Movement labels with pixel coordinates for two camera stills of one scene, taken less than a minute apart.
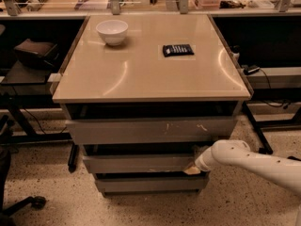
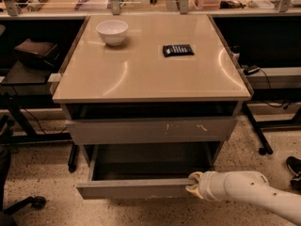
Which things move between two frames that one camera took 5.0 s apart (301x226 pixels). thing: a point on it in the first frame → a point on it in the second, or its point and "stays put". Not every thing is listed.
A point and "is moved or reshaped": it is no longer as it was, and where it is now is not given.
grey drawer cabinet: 146,109 stays put
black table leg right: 265,149 stays put
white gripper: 200,163 → 204,185
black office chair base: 38,201 stays put
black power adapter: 249,71 stays put
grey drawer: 139,164 is moved or reshaped
